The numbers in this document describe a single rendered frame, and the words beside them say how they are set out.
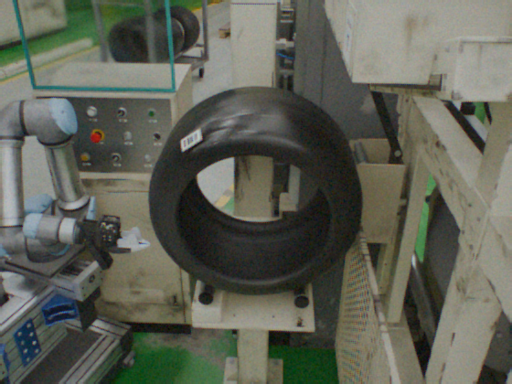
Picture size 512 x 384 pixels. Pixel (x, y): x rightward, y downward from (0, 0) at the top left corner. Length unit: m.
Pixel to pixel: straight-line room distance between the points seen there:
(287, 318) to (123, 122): 1.02
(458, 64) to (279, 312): 1.02
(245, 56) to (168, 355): 1.57
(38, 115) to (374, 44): 1.13
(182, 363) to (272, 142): 1.56
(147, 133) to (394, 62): 1.36
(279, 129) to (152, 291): 1.45
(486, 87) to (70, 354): 2.01
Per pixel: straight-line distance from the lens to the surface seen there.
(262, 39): 1.51
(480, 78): 0.84
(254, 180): 1.68
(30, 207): 1.98
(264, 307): 1.61
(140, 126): 2.08
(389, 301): 1.96
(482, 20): 0.92
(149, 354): 2.61
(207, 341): 2.62
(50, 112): 1.70
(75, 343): 2.45
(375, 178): 1.62
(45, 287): 2.12
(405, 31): 0.89
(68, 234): 1.56
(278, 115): 1.22
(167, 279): 2.41
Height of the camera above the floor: 1.92
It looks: 31 degrees down
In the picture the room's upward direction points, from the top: straight up
